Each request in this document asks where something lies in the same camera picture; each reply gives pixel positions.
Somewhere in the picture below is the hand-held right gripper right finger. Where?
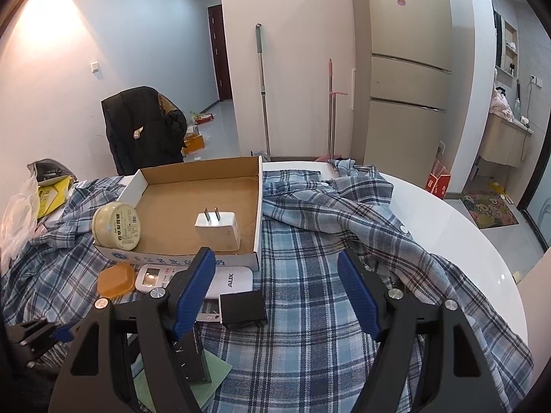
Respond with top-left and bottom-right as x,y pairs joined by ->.
337,247 -> 505,413

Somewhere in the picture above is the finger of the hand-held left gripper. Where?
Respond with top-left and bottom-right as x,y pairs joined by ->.
6,317 -> 82,368

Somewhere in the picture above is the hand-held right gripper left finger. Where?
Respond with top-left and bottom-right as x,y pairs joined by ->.
47,246 -> 218,413

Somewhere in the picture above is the grey blue packet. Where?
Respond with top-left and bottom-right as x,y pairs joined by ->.
196,299 -> 225,323

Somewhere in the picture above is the white remote control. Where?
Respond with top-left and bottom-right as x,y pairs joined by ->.
135,263 -> 253,299

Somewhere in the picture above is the black power adapter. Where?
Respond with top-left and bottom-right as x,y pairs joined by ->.
219,290 -> 268,327

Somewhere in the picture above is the white power adapter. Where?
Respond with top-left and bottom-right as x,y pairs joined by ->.
195,207 -> 242,252

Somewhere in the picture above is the green card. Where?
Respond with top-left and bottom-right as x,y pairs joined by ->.
131,346 -> 233,413

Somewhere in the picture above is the round cream jar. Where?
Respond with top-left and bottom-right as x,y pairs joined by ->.
91,201 -> 143,251

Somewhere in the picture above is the blue plaid cloth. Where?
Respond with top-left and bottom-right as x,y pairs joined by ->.
0,176 -> 431,413

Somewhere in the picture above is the light plaid shirt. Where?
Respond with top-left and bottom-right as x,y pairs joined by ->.
260,158 -> 534,413

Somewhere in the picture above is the clear plastic bag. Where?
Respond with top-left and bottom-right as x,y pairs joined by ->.
0,172 -> 39,259

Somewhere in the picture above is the red cardboard box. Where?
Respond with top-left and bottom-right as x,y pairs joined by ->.
425,160 -> 453,200

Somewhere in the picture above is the yellow package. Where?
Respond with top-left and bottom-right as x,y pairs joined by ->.
37,176 -> 74,220

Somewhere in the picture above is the orange floor box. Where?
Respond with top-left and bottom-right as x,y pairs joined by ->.
183,133 -> 205,156

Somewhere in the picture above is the patterned floor mat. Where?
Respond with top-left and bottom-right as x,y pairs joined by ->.
460,189 -> 519,230

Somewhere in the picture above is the black jacket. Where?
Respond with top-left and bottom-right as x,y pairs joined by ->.
101,87 -> 187,177

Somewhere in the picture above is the pink broom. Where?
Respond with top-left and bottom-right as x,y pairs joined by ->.
326,57 -> 349,158

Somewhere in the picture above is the wash basin cabinet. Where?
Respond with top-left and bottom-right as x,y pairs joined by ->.
478,112 -> 534,168

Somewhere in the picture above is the beige refrigerator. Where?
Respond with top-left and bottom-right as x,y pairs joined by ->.
364,0 -> 453,181

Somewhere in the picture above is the pink cloth bundle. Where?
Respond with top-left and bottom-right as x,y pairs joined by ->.
490,88 -> 515,122

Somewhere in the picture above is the dark brown door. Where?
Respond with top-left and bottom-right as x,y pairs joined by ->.
207,4 -> 233,103

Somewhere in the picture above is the grey handled mop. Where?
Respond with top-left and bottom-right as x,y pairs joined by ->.
254,23 -> 272,156

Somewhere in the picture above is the wall niche shelf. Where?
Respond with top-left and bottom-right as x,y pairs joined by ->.
501,19 -> 519,79

